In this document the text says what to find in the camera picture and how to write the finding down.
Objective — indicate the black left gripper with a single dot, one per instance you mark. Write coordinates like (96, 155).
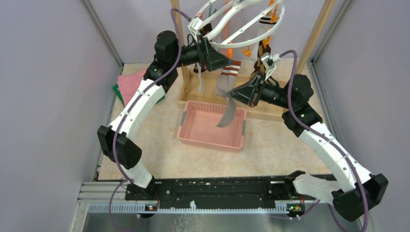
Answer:
(209, 58)

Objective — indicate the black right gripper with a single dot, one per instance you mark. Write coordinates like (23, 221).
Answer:
(246, 93)

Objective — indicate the pink plastic basket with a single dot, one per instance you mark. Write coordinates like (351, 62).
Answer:
(198, 127)

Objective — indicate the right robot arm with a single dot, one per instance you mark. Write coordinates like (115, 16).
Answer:
(354, 190)

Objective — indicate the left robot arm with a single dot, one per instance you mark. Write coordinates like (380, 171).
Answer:
(117, 139)

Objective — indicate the white round clip hanger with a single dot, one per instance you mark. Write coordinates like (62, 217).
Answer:
(238, 22)

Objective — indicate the wooden hanger rack stand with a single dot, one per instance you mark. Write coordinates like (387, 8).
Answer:
(263, 99)

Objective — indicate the pink teal sock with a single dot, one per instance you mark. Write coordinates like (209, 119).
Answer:
(224, 35)

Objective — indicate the brown argyle sock right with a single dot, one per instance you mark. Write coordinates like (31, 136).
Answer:
(258, 65)

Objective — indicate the pink folded cloth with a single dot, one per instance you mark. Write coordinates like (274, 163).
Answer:
(129, 84)

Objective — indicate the green folded cloth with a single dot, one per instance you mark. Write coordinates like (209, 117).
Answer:
(115, 88)

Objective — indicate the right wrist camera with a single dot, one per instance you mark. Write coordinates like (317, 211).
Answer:
(270, 62)

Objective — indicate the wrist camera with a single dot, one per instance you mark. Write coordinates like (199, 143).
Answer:
(194, 25)
(270, 62)

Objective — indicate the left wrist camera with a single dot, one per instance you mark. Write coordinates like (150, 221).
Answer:
(194, 25)

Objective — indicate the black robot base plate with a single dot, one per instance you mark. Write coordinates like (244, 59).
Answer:
(218, 195)

